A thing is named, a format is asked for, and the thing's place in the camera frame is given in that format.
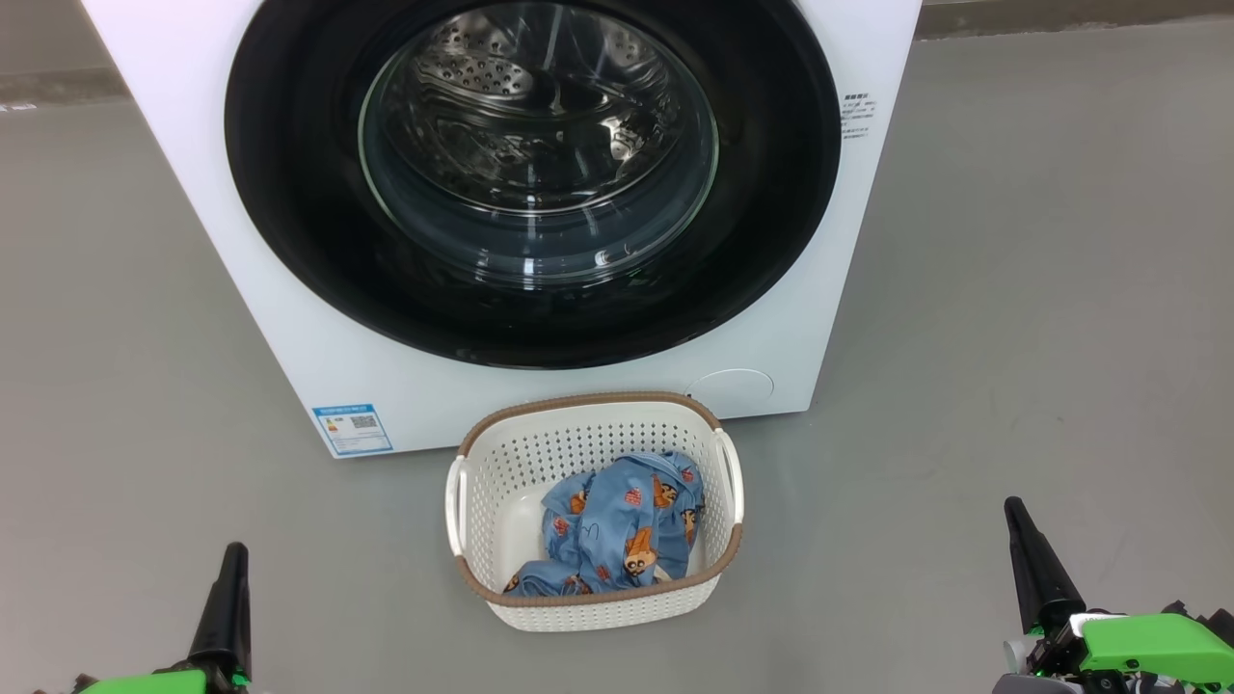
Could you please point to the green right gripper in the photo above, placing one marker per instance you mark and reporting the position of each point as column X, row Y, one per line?
column 1147, row 646

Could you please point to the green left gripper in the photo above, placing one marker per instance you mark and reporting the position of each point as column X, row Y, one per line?
column 164, row 684

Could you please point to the blue cartoon garment with pen mark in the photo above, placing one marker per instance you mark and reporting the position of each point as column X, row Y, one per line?
column 627, row 520

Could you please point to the black round glass washer door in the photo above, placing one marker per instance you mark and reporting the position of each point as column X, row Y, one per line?
column 289, row 193

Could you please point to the white front-load washing machine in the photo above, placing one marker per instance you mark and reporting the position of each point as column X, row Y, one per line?
column 241, row 289

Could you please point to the perforated steel washer drum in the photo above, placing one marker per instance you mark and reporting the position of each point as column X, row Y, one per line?
column 501, row 96

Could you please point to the blue energy label sticker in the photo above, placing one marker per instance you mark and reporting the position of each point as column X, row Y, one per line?
column 353, row 429

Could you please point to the round white filter cover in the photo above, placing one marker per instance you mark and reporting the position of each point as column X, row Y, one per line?
column 730, row 392

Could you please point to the white perforated brown-rimmed laundry basket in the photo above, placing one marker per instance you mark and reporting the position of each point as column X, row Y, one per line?
column 588, row 424

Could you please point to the printed text notice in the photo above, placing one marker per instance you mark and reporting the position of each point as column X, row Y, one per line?
column 856, row 118

